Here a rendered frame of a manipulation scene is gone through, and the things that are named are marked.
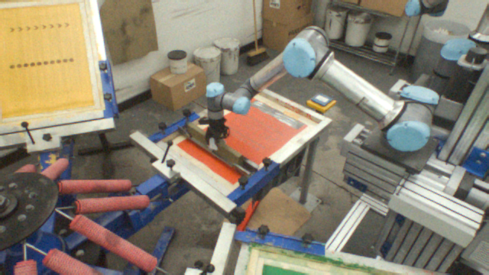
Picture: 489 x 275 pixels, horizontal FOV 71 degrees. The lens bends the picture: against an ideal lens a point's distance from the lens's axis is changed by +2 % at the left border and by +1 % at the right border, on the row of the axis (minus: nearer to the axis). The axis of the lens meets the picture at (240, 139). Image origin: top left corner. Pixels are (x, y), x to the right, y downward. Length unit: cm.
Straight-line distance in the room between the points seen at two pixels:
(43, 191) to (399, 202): 119
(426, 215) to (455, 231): 9
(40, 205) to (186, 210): 166
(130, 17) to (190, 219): 194
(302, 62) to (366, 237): 155
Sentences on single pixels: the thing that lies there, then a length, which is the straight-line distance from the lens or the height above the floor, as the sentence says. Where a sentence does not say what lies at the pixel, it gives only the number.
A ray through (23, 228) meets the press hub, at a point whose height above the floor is 131.
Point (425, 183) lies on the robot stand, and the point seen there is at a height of 118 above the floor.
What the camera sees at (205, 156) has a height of 96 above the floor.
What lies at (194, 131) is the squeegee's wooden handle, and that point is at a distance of 171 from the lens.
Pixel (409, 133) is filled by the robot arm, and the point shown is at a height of 145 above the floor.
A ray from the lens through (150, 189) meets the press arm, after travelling 146.
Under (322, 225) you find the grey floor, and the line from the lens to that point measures 266.
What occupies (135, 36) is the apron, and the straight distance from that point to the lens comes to 356.
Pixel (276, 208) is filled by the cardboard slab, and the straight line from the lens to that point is 267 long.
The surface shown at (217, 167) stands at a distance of 163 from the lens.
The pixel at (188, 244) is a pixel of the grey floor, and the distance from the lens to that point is 252.
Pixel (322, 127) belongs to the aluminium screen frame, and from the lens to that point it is 186.
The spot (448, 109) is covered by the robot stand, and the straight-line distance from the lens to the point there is 157.
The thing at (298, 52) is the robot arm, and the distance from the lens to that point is 112.
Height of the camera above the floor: 210
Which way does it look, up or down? 40 degrees down
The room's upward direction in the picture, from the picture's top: straight up
